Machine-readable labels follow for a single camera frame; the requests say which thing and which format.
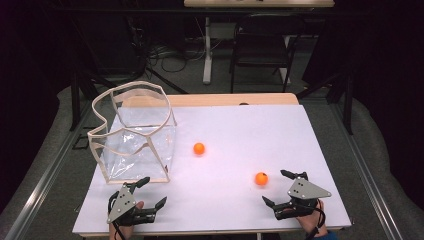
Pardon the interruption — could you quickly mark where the person's right hand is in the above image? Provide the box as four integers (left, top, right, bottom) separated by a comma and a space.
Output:
283, 199, 329, 238

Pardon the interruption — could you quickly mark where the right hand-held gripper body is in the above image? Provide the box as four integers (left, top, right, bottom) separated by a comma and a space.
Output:
273, 177, 333, 221

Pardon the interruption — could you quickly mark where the person's left hand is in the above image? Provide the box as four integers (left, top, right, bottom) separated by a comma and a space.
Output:
108, 199, 146, 240

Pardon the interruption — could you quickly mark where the tangle of floor cables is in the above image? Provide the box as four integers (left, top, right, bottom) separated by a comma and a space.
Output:
146, 36, 208, 74

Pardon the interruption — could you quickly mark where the transparent bag with beige trim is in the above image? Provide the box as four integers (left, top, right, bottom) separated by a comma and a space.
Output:
87, 80, 178, 185

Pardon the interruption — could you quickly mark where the white desk leg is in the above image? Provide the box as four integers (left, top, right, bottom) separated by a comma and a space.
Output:
202, 16, 214, 85

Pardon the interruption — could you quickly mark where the black stand post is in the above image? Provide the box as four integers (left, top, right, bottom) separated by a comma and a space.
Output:
68, 66, 83, 132

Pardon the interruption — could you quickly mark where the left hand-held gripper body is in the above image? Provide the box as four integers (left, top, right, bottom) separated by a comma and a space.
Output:
106, 184, 158, 227

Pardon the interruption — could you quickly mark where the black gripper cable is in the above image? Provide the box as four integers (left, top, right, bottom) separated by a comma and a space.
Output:
304, 199, 327, 240
112, 221, 127, 240

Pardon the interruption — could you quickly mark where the black floor bracket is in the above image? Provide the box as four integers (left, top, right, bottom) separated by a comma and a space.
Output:
72, 126, 101, 150

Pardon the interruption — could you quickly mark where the black chair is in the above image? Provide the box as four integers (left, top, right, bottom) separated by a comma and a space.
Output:
229, 13, 306, 94

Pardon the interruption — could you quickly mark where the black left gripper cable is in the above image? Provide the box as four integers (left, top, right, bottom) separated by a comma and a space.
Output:
112, 221, 127, 240

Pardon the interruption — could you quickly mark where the white table mat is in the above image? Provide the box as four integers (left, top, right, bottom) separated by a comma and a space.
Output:
72, 104, 353, 236

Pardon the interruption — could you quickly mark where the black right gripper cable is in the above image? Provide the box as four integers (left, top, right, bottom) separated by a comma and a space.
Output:
304, 199, 327, 240

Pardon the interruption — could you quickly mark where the metal floor rail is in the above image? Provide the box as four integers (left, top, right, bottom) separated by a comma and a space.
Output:
3, 99, 98, 240
329, 99, 404, 240

